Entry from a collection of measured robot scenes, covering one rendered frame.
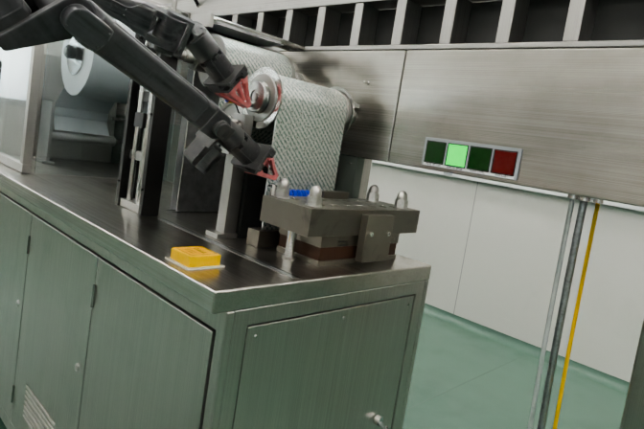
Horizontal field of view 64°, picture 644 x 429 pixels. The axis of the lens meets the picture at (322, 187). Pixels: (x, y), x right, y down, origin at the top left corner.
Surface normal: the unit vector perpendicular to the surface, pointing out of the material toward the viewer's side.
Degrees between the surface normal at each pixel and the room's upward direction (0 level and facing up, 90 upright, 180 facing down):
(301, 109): 90
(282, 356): 90
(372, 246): 90
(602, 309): 90
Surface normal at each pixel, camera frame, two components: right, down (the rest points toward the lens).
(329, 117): 0.70, 0.18
